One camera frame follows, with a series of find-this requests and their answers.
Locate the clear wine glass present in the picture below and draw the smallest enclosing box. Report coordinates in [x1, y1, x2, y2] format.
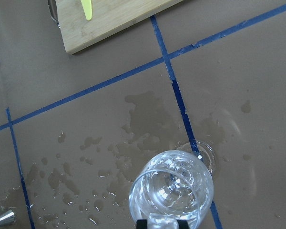
[129, 141, 215, 229]

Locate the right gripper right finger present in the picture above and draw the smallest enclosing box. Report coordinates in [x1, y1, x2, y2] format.
[177, 220, 189, 229]

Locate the yellow plastic knife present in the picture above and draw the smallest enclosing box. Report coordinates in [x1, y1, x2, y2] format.
[81, 0, 93, 21]

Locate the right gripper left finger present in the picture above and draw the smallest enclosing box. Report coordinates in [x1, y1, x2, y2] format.
[136, 219, 148, 229]

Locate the bamboo cutting board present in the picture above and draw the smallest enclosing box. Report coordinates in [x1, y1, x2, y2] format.
[47, 0, 178, 54]

